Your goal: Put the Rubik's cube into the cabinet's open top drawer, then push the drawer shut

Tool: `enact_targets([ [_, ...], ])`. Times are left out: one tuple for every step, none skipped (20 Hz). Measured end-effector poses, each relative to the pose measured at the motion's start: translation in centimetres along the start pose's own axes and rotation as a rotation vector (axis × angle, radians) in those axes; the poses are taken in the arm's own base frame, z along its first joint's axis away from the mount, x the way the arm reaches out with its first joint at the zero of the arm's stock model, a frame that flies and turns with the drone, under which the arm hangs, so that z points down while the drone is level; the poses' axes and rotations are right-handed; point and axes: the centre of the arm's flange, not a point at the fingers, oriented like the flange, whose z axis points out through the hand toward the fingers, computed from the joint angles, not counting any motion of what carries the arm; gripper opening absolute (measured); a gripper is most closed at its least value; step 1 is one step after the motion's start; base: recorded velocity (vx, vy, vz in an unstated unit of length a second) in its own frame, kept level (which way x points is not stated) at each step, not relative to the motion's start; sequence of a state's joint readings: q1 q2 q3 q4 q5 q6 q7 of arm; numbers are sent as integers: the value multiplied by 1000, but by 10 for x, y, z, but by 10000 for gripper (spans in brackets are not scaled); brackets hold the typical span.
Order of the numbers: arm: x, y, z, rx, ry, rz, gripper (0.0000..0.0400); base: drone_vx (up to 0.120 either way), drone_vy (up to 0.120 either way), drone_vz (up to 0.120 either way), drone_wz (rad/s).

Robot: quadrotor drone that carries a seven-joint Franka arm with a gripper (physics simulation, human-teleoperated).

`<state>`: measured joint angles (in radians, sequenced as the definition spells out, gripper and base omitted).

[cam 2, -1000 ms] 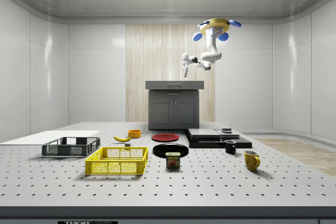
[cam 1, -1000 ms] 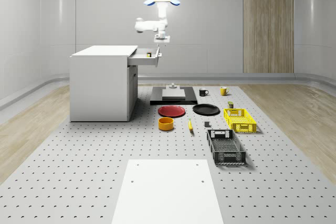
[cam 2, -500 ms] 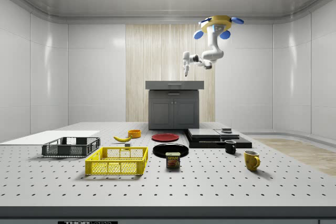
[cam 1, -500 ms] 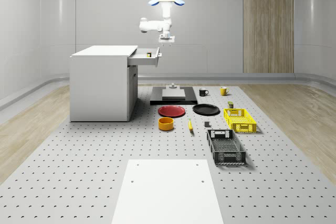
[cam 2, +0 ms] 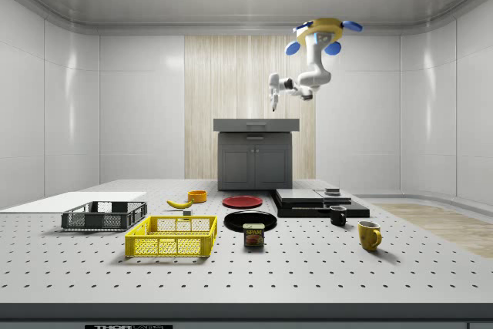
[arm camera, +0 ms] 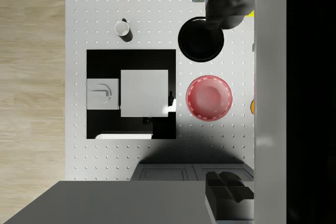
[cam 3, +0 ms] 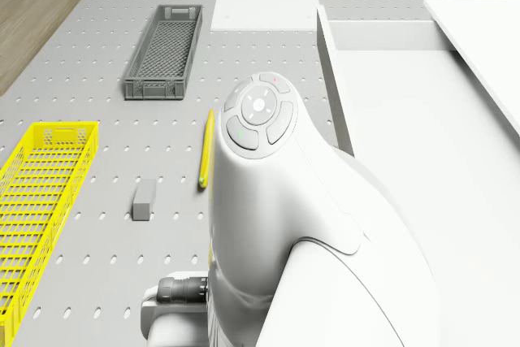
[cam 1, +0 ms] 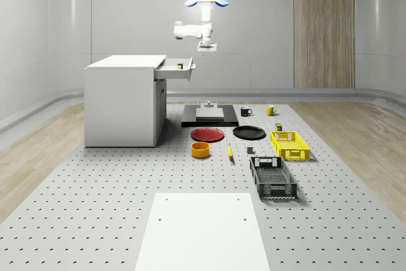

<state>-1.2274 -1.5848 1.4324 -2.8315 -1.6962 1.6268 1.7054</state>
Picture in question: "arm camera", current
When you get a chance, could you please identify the red plate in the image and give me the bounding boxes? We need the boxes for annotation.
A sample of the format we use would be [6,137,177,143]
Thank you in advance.
[185,75,233,121]

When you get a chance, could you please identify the black mug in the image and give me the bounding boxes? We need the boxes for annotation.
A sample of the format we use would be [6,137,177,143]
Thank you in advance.
[114,18,133,43]

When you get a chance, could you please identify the black plate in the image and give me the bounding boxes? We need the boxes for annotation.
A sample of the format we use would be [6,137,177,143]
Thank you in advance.
[177,16,225,63]

